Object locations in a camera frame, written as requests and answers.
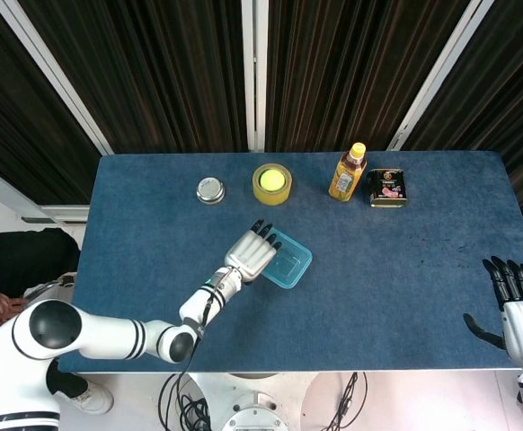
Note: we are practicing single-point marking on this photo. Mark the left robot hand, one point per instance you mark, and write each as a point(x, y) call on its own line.
point(248, 256)

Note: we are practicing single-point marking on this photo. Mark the white sneaker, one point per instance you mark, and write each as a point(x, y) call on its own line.
point(91, 397)

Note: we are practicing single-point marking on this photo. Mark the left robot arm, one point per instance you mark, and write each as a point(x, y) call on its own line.
point(104, 336)

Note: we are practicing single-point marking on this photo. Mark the seated person black clothes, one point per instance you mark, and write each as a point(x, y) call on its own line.
point(19, 256)

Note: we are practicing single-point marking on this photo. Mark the dark brown pleated curtain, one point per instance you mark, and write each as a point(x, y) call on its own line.
point(14, 112)
point(162, 72)
point(513, 90)
point(342, 67)

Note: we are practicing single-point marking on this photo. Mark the metal chair frame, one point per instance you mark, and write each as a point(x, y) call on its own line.
point(61, 282)

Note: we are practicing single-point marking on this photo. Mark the blue table cloth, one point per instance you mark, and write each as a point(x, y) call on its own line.
point(356, 292)

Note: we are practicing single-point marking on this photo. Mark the white low frame rail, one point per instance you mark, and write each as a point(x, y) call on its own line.
point(10, 188)

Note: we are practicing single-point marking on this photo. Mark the yellow tea bottle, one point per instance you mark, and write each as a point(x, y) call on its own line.
point(344, 177)

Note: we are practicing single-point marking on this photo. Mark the white metal frame post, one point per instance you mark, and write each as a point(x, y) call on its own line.
point(254, 76)
point(437, 81)
point(59, 76)

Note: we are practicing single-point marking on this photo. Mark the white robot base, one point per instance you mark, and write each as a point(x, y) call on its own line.
point(254, 415)

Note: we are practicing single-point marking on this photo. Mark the small round metal tin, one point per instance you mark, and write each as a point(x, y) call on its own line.
point(210, 189)

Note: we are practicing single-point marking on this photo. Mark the black luncheon meat can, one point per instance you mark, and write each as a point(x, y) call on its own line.
point(388, 188)

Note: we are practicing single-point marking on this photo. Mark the blue plastic container lid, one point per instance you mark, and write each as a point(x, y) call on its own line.
point(290, 262)

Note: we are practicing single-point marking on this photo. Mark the yellow-green tennis ball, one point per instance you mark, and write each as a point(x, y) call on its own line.
point(272, 179)

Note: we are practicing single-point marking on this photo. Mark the yellow tape roll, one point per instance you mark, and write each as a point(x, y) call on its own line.
point(270, 196)

